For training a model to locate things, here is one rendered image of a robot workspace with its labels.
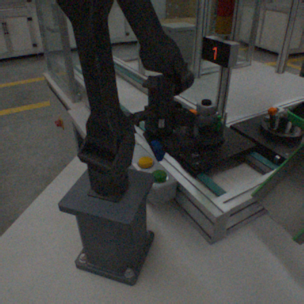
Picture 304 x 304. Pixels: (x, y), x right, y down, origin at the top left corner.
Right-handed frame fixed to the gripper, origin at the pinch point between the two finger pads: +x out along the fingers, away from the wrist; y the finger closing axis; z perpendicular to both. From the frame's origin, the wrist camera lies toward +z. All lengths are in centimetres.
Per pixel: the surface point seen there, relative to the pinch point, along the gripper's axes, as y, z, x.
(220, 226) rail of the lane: -18.4, 5.7, 13.1
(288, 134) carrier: -6.1, 44.0, 5.8
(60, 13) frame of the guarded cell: 80, 1, -22
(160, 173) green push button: 0.1, 0.4, 7.7
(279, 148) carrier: -8.4, 37.7, 7.7
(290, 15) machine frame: 60, 129, -17
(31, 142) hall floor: 206, -15, 105
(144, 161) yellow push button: 6.9, -0.5, 7.7
